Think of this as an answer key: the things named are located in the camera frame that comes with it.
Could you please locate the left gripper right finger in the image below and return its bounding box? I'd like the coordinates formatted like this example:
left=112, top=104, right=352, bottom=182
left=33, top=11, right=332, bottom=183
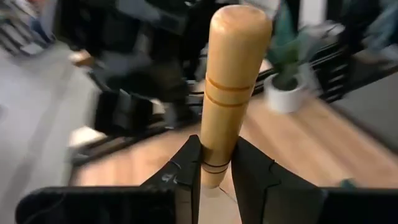
left=231, top=136, right=398, bottom=224

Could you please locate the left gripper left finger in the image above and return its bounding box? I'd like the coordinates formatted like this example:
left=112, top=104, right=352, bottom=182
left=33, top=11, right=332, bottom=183
left=15, top=134, right=202, bottom=224

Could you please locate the potted plant white pot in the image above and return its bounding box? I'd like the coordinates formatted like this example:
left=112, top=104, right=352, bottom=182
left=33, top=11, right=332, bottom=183
left=263, top=0, right=330, bottom=114

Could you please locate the black aluminium table frame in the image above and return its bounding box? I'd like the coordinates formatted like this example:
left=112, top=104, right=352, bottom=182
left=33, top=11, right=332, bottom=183
left=310, top=37, right=398, bottom=105

